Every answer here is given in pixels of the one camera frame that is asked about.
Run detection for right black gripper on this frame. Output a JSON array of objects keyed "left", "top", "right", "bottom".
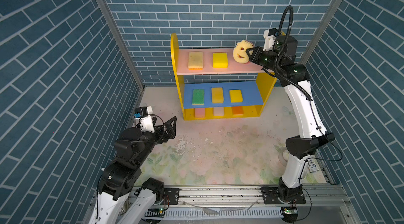
[{"left": 246, "top": 46, "right": 281, "bottom": 74}]

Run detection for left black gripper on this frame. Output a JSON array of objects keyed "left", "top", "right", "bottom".
[{"left": 133, "top": 115, "right": 177, "bottom": 168}]

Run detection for smiley face round sponge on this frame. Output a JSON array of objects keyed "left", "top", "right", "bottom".
[{"left": 233, "top": 40, "right": 254, "bottom": 64}]

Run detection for bright yellow sponge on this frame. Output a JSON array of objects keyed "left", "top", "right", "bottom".
[
  {"left": 213, "top": 53, "right": 228, "bottom": 69},
  {"left": 229, "top": 89, "right": 243, "bottom": 103}
]

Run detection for orange sponge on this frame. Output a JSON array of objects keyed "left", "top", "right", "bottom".
[{"left": 231, "top": 106, "right": 244, "bottom": 116}]

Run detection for yellow sponge rectangle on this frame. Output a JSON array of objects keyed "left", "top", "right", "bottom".
[{"left": 211, "top": 87, "right": 224, "bottom": 104}]

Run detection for green sponge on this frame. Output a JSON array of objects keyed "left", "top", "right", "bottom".
[{"left": 191, "top": 89, "right": 205, "bottom": 106}]

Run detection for beige pale pink sponge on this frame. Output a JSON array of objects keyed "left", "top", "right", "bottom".
[{"left": 213, "top": 107, "right": 225, "bottom": 117}]

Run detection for pale yellow tan sponge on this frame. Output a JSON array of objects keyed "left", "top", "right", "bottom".
[{"left": 188, "top": 52, "right": 204, "bottom": 69}]

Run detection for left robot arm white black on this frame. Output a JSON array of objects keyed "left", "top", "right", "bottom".
[{"left": 88, "top": 106, "right": 179, "bottom": 224}]

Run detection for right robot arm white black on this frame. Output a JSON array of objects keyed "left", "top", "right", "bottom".
[{"left": 246, "top": 5, "right": 335, "bottom": 204}]

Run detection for yellow shelf pink blue boards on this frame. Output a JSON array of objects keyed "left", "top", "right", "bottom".
[{"left": 170, "top": 33, "right": 276, "bottom": 121}]

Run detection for toothpaste box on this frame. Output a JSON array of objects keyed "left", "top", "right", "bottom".
[{"left": 307, "top": 158, "right": 320, "bottom": 173}]

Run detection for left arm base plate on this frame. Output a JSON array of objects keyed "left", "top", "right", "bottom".
[{"left": 154, "top": 188, "right": 180, "bottom": 207}]

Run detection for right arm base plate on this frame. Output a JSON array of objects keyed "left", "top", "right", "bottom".
[{"left": 260, "top": 186, "right": 306, "bottom": 205}]

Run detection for aluminium front rail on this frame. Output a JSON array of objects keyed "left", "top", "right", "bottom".
[{"left": 85, "top": 184, "right": 357, "bottom": 224}]

